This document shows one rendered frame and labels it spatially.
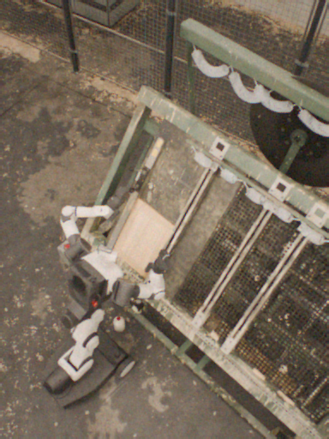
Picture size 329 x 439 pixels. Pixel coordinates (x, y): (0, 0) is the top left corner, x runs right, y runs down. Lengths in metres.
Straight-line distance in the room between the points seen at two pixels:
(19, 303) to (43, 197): 1.21
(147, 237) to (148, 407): 1.45
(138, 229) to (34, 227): 1.72
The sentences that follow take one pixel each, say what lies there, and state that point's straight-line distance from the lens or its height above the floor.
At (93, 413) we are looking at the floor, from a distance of 4.04.
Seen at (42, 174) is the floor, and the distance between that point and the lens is 5.24.
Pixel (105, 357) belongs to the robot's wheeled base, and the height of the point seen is 0.18.
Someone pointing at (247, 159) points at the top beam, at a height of 1.89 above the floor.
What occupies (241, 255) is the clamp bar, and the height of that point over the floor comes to 1.43.
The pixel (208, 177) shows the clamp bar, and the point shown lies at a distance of 2.95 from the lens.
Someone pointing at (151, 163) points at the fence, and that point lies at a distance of 3.20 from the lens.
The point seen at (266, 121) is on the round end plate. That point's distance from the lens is 3.20.
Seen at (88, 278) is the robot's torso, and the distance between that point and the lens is 2.85.
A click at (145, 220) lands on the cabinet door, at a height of 1.19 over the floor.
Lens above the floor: 3.93
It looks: 56 degrees down
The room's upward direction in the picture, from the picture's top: 4 degrees clockwise
